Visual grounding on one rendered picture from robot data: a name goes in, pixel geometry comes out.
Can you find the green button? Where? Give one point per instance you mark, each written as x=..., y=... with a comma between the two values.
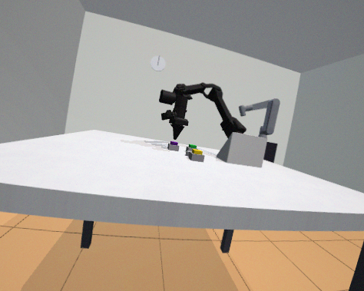
x=191, y=147

